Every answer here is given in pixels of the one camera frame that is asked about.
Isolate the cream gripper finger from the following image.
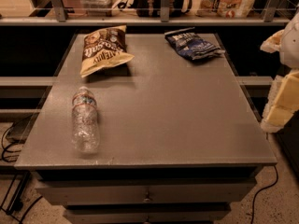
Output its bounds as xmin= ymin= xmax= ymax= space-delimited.
xmin=260 ymin=30 xmax=284 ymax=53
xmin=261 ymin=69 xmax=299 ymax=133

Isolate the blue chip bag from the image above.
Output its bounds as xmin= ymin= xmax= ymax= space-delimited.
xmin=164 ymin=27 xmax=225 ymax=61

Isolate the clear plastic water bottle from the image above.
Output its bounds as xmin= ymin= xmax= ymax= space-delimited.
xmin=72 ymin=87 xmax=100 ymax=154

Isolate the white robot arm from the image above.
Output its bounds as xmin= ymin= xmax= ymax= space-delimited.
xmin=260 ymin=14 xmax=299 ymax=133

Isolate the colourful snack bag on shelf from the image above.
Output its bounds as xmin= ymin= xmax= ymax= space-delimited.
xmin=197 ymin=0 xmax=255 ymax=18

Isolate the black bag on shelf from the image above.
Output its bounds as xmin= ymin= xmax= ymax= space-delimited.
xmin=132 ymin=0 xmax=192 ymax=17

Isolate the yellow brown chip bag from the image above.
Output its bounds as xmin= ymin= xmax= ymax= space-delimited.
xmin=80 ymin=25 xmax=134 ymax=77

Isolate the grey drawer cabinet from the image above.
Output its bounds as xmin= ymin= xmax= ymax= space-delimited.
xmin=16 ymin=35 xmax=277 ymax=224

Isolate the upper drawer knob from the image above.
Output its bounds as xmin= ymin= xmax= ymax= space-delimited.
xmin=143 ymin=195 xmax=152 ymax=203

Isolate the black cable right floor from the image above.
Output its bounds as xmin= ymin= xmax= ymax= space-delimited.
xmin=249 ymin=165 xmax=279 ymax=224

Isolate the metal shelf rail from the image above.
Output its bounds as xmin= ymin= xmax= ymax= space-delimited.
xmin=0 ymin=0 xmax=298 ymax=26

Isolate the black cables left floor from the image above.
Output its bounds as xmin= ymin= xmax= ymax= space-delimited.
xmin=0 ymin=115 xmax=43 ymax=224

